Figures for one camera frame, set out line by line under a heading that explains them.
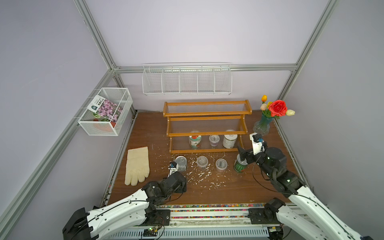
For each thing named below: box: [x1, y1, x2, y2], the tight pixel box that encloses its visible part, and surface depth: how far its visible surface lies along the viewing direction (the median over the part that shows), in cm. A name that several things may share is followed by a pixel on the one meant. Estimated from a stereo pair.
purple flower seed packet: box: [87, 95, 123, 123], surface depth 75 cm
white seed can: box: [222, 134, 238, 149], surface depth 93 cm
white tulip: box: [286, 109, 296, 117], surface depth 83 cm
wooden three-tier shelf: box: [163, 99, 253, 154], surface depth 96 cm
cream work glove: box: [124, 146, 150, 187], surface depth 93 cm
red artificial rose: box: [269, 100, 288, 117], surface depth 74 cm
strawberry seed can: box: [188, 135, 202, 150], surface depth 96 cm
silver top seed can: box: [174, 155, 188, 172], surface depth 89 cm
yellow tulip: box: [261, 94, 268, 104], surface depth 88 cm
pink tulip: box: [260, 103, 267, 111], surface depth 85 cm
